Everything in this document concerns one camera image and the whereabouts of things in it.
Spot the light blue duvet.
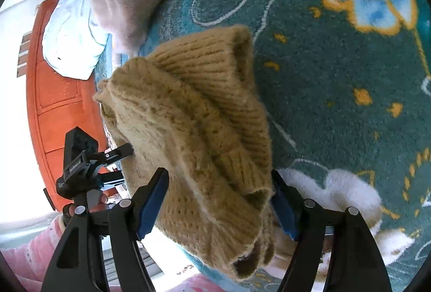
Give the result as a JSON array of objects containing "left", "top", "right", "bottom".
[{"left": 42, "top": 0, "right": 110, "bottom": 80}]

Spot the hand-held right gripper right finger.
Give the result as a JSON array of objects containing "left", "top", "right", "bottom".
[{"left": 271, "top": 171, "right": 393, "bottom": 292}]

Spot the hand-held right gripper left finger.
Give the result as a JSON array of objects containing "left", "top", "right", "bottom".
[{"left": 42, "top": 167, "right": 169, "bottom": 292}]

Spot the person's left hand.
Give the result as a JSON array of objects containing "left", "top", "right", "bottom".
[{"left": 88, "top": 190, "right": 109, "bottom": 212}]

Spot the brown striped object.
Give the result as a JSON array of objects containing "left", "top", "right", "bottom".
[{"left": 16, "top": 34, "right": 32, "bottom": 78}]

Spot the teal floral blanket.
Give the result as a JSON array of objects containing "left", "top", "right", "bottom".
[{"left": 94, "top": 0, "right": 431, "bottom": 292}]

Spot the person's pink clothing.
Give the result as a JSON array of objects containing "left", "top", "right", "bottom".
[{"left": 162, "top": 273, "right": 243, "bottom": 292}]

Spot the yellow knit sweater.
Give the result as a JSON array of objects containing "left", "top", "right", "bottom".
[{"left": 92, "top": 24, "right": 275, "bottom": 281}]

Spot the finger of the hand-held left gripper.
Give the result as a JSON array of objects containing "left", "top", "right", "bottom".
[
  {"left": 98, "top": 143, "right": 135, "bottom": 165},
  {"left": 101, "top": 171, "right": 124, "bottom": 192}
]

